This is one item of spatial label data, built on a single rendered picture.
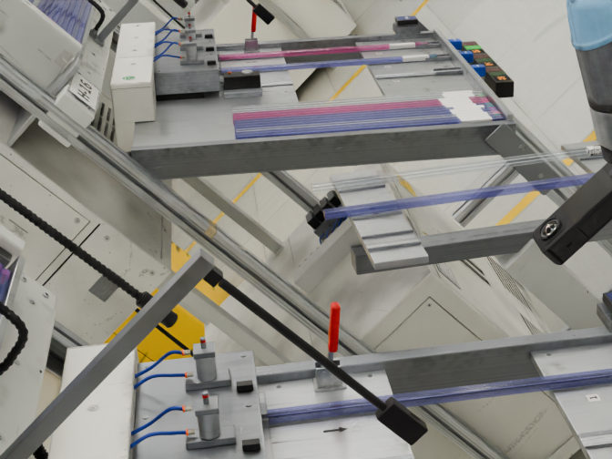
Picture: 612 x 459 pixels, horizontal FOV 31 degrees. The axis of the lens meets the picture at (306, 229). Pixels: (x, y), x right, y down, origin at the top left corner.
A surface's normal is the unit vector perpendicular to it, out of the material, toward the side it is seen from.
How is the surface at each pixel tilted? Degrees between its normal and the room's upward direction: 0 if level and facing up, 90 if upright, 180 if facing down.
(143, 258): 90
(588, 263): 0
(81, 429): 43
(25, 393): 90
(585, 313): 90
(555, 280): 90
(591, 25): 68
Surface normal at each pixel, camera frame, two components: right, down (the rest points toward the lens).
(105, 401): -0.07, -0.91
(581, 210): -0.73, -0.58
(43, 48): 0.11, 0.41
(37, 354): 0.68, -0.69
